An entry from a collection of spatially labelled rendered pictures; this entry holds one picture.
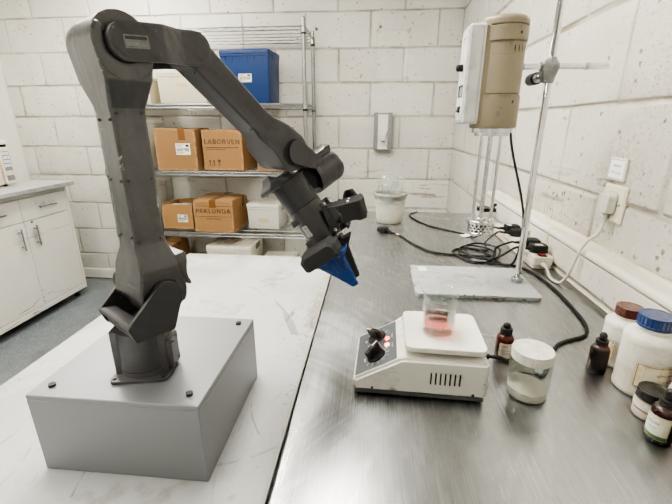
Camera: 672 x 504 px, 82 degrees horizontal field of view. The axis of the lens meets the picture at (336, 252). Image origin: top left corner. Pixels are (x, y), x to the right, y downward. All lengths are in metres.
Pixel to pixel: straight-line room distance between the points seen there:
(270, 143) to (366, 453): 0.43
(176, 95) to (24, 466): 2.50
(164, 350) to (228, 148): 2.37
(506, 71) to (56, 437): 0.98
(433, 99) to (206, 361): 2.70
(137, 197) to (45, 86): 3.47
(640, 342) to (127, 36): 0.76
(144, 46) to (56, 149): 3.49
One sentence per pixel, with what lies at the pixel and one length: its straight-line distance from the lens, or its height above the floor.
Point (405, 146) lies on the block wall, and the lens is 3.01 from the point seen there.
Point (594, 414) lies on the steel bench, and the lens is 0.72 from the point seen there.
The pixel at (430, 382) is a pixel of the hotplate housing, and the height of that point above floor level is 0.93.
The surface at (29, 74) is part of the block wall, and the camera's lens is 4.00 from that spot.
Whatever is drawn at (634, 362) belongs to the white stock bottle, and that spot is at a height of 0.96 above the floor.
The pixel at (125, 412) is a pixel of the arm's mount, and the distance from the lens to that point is 0.53.
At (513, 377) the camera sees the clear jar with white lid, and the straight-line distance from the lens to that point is 0.67.
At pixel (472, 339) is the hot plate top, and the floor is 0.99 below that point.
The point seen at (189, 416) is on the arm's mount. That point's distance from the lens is 0.49.
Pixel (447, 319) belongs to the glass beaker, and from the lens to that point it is 0.61.
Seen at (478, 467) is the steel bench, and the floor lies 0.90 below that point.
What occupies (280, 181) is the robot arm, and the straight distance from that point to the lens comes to 0.61.
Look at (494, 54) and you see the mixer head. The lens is 0.98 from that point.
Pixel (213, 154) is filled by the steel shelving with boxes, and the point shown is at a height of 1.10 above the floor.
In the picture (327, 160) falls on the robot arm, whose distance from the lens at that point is 0.67.
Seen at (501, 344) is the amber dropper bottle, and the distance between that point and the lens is 0.76.
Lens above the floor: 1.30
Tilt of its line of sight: 18 degrees down
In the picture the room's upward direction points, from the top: straight up
